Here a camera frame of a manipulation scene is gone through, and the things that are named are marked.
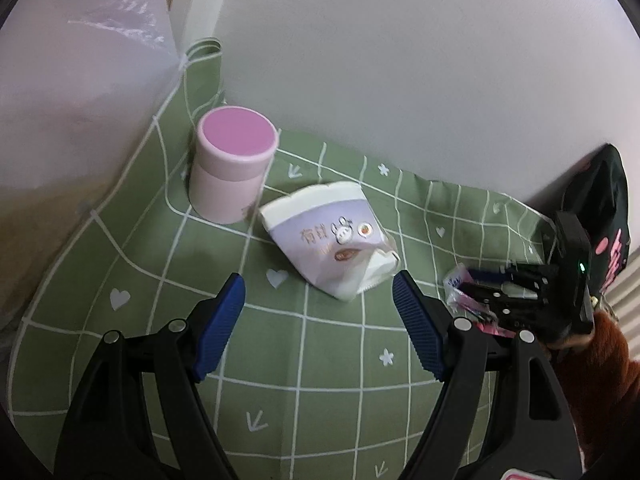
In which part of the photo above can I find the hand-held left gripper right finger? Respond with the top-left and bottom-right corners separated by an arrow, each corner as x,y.
391,270 -> 587,480

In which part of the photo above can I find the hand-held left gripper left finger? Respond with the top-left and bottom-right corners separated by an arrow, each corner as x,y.
54,272 -> 247,480

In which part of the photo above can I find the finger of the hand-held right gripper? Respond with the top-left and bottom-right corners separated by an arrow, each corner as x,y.
457,282 -> 545,333
467,262 -> 557,288

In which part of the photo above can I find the pink white small packet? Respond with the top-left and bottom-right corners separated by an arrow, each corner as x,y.
444,266 -> 507,337

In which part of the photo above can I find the person's right forearm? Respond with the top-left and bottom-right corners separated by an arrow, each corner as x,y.
549,310 -> 640,467

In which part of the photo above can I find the striped beige curtain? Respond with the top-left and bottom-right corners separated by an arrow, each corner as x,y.
606,245 -> 640,363

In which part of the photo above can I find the black bag pink print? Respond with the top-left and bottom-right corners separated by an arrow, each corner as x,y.
552,142 -> 630,297

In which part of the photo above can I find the green checked tablecloth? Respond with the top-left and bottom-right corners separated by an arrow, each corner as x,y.
7,39 -> 557,480

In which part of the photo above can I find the pink round canister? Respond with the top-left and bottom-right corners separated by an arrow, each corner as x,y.
187,106 -> 278,225

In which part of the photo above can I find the white plastic bag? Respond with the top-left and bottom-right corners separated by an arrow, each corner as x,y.
0,0 -> 187,332

